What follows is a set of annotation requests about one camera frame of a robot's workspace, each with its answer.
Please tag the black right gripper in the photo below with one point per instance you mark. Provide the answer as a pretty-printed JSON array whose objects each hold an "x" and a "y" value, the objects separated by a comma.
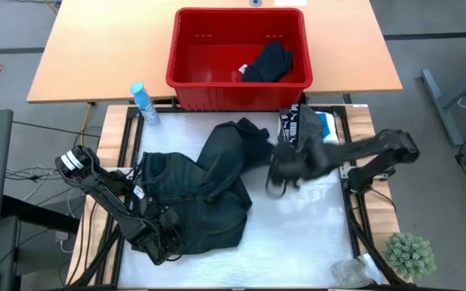
[{"x": 297, "y": 161}]

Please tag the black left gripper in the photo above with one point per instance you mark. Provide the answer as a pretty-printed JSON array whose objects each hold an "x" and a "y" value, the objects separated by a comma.
[{"x": 162, "y": 238}]

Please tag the grey shorts with printed waistband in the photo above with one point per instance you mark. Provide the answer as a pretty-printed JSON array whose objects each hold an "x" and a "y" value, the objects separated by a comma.
[{"x": 303, "y": 125}]

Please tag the white lace garment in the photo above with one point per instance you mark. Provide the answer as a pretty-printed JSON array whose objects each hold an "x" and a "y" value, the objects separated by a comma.
[{"x": 333, "y": 133}]

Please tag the blue garment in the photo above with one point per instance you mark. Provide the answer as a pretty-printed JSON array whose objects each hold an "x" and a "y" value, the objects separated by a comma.
[{"x": 325, "y": 123}]

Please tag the red plastic laundry basket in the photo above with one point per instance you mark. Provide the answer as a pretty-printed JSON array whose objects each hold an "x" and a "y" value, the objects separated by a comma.
[{"x": 237, "y": 97}]

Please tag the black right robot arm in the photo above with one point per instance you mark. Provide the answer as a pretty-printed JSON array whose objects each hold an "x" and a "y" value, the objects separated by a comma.
[{"x": 370, "y": 153}]

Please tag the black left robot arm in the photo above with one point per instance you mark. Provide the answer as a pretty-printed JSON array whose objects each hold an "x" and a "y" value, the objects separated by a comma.
[{"x": 103, "y": 194}]

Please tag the white power adapter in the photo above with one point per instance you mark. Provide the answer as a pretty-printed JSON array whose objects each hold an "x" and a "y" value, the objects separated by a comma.
[{"x": 64, "y": 240}]

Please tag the small black folded garment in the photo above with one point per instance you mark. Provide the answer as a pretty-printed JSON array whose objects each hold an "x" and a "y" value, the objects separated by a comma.
[{"x": 271, "y": 62}]

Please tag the clear plastic cup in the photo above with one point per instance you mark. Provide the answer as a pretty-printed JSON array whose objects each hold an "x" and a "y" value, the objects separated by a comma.
[{"x": 354, "y": 272}]

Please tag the black side table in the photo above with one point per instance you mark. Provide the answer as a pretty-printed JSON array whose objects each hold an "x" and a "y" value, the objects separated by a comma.
[{"x": 35, "y": 214}]

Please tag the spray bottle with blue cap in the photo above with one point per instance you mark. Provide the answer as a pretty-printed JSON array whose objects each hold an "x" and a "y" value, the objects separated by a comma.
[{"x": 144, "y": 104}]

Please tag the small green potted plant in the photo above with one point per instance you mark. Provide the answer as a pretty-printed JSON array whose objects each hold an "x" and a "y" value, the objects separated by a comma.
[{"x": 410, "y": 255}]

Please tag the grey metal desk leg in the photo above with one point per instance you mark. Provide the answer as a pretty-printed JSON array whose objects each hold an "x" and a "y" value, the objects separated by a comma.
[{"x": 439, "y": 105}]

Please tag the white sheet on desk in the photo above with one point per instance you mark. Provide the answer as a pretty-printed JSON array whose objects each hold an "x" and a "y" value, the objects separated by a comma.
[{"x": 290, "y": 2}]

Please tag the grey desk grommet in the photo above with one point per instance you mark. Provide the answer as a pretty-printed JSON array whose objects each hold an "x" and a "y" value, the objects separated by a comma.
[{"x": 256, "y": 2}]

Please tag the tan wooden desk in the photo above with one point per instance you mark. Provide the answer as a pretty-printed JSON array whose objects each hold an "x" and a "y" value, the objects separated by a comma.
[{"x": 95, "y": 48}]

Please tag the black metal table frame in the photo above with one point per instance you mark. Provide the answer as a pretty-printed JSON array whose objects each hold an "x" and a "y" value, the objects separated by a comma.
[{"x": 352, "y": 242}]

